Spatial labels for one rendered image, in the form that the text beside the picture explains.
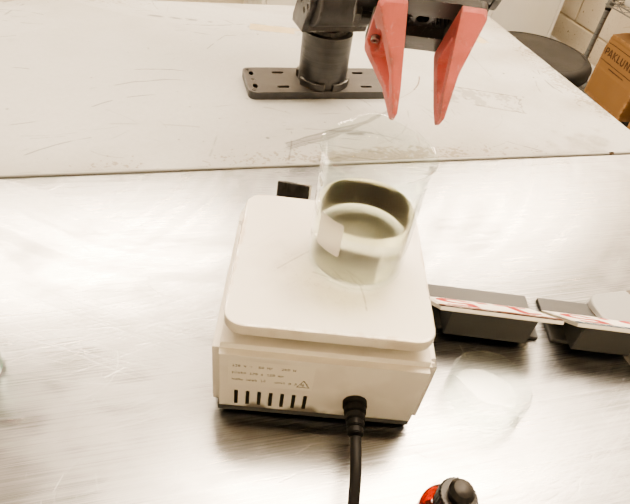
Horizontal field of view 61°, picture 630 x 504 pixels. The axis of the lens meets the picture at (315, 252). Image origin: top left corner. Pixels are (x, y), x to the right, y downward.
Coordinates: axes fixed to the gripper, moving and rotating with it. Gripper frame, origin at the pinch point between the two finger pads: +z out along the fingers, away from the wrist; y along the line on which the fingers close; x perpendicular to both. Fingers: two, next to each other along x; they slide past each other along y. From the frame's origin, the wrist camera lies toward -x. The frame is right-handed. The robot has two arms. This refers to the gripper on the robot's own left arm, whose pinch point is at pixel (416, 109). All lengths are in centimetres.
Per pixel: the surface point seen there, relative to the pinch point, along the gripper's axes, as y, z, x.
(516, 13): 104, -156, 222
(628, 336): 17.3, 15.4, 0.7
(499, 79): 20.5, -21.4, 35.3
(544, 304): 13.2, 13.3, 5.5
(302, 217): -7.9, 9.6, -2.3
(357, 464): -3.7, 24.0, -7.2
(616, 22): 163, -163, 228
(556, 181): 20.8, -1.5, 18.5
